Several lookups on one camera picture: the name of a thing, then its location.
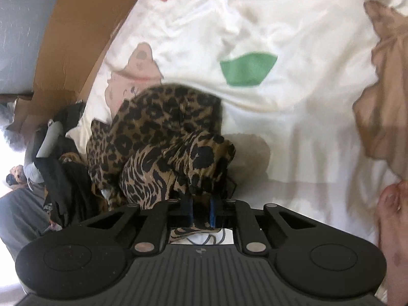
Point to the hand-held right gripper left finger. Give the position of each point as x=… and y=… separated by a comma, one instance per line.
x=188, y=213

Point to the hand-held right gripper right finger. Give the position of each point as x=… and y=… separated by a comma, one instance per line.
x=213, y=213

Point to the leopard print shorts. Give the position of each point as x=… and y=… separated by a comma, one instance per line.
x=165, y=134

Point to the black clothing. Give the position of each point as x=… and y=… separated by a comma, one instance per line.
x=67, y=178

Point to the grey cloth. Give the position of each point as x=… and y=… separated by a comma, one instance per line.
x=19, y=223

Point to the white printed bedsheet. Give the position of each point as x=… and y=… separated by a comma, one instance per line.
x=287, y=134

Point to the cardboard box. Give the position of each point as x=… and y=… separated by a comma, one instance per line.
x=79, y=32

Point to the person's bare foot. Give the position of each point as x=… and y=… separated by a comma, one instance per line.
x=393, y=229

